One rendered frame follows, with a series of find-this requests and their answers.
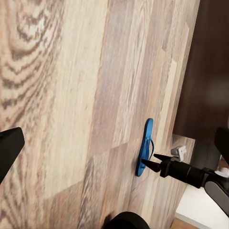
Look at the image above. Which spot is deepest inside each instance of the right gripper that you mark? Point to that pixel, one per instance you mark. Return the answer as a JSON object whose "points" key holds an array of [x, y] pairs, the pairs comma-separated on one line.
{"points": [[175, 169]]}

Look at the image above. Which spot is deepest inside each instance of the nightstand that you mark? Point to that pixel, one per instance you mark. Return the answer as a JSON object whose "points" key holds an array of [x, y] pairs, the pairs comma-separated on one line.
{"points": [[205, 155]]}

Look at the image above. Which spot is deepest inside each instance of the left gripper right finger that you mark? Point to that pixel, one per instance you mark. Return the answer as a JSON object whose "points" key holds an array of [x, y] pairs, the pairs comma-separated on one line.
{"points": [[221, 141]]}

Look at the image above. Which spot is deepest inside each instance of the bed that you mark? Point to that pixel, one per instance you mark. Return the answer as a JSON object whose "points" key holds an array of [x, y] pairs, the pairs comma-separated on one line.
{"points": [[204, 100]]}

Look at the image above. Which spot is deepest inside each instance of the sandal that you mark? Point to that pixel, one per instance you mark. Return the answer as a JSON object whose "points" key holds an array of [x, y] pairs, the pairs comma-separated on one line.
{"points": [[144, 154]]}

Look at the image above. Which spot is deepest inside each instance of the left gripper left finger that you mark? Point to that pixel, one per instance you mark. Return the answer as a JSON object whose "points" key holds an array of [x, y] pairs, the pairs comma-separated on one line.
{"points": [[11, 143]]}

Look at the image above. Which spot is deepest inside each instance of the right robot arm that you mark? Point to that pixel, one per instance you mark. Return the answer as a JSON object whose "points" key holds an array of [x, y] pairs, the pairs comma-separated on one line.
{"points": [[216, 184]]}

